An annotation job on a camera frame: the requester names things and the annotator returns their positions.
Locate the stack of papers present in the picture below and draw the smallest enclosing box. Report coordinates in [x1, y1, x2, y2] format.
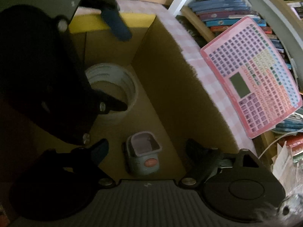
[270, 107, 303, 187]

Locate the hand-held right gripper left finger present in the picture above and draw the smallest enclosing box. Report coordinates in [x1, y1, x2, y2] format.
[47, 138, 118, 188]

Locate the yellow cardboard box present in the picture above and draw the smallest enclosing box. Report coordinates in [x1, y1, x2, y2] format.
[35, 13, 239, 180]

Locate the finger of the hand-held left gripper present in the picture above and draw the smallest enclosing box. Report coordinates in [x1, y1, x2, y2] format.
[90, 90, 128, 116]
[77, 0, 132, 42]

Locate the white charging cable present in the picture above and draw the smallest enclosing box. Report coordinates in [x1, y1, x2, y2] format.
[258, 132, 303, 159]

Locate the pink learning tablet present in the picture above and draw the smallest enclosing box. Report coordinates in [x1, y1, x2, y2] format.
[200, 15, 303, 139]

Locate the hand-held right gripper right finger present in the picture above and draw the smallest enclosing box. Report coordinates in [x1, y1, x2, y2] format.
[179, 138, 260, 189]

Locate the white wooden bookshelf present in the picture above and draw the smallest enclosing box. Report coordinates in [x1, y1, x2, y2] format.
[168, 0, 303, 95]

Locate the clear tape roll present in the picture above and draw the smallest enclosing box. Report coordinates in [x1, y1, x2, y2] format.
[85, 63, 138, 124]

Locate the row of blue books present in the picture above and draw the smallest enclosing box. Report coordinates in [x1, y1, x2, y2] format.
[189, 0, 293, 61]

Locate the small grey pink container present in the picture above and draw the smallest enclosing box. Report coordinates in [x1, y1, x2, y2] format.
[122, 131, 163, 176]

